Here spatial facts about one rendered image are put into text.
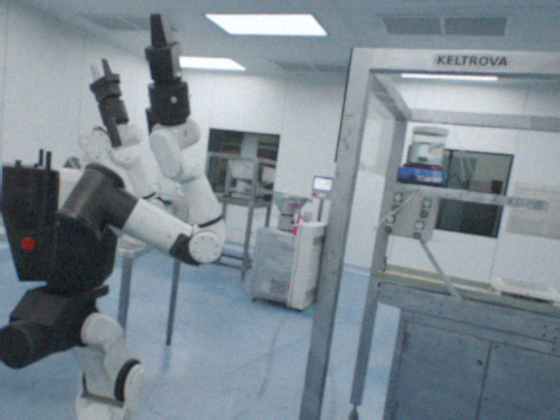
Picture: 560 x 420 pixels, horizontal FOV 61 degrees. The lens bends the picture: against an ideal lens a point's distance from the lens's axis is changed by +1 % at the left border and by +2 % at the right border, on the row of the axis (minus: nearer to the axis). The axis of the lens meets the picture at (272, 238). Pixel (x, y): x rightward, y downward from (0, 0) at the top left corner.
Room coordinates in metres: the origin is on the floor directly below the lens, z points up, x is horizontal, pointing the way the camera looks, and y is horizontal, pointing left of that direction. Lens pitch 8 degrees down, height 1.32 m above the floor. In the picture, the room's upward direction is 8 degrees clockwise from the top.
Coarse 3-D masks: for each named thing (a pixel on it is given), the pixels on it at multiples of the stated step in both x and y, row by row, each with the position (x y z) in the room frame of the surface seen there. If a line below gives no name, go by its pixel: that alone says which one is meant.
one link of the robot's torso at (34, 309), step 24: (48, 288) 1.22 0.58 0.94; (96, 288) 1.28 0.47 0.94; (24, 312) 1.14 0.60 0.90; (48, 312) 1.14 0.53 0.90; (72, 312) 1.18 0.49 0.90; (0, 336) 1.08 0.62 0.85; (24, 336) 1.07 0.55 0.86; (48, 336) 1.11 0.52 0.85; (0, 360) 1.08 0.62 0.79; (24, 360) 1.07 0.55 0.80
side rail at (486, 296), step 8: (392, 280) 2.06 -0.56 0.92; (400, 280) 2.05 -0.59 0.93; (408, 280) 2.04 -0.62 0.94; (416, 280) 2.03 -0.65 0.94; (432, 288) 2.00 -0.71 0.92; (440, 288) 1.99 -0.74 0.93; (456, 288) 1.97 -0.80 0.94; (464, 288) 1.96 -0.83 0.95; (472, 296) 1.94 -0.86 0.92; (480, 296) 1.93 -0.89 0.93; (488, 296) 1.92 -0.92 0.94; (496, 296) 1.91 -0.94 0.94; (504, 296) 1.90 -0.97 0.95; (512, 304) 1.89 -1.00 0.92; (520, 304) 1.88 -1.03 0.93; (528, 304) 1.87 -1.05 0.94; (536, 304) 1.86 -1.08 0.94; (544, 304) 1.85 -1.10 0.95; (552, 312) 1.83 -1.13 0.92
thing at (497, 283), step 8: (496, 280) 2.06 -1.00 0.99; (496, 288) 1.93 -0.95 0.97; (504, 288) 1.92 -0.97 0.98; (512, 288) 1.91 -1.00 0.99; (520, 288) 1.93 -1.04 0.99; (552, 288) 2.03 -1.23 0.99; (528, 296) 1.89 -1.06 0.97; (536, 296) 1.88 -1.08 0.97; (544, 296) 1.87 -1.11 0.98; (552, 296) 1.86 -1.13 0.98
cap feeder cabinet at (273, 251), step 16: (256, 240) 4.74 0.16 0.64; (272, 240) 4.68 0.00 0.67; (288, 240) 4.62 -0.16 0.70; (256, 256) 4.73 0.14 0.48; (272, 256) 4.67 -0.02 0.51; (288, 256) 4.61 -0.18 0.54; (256, 272) 4.72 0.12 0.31; (272, 272) 4.66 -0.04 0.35; (288, 272) 4.60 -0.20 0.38; (256, 288) 4.71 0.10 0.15; (272, 288) 4.66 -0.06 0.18
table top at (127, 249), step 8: (0, 232) 2.27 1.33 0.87; (120, 240) 2.48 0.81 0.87; (120, 248) 2.26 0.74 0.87; (128, 248) 2.29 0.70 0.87; (136, 248) 2.32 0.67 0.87; (144, 248) 2.39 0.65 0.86; (152, 248) 2.53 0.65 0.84; (120, 256) 2.23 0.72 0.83; (128, 256) 2.23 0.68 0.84; (136, 256) 2.28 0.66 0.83
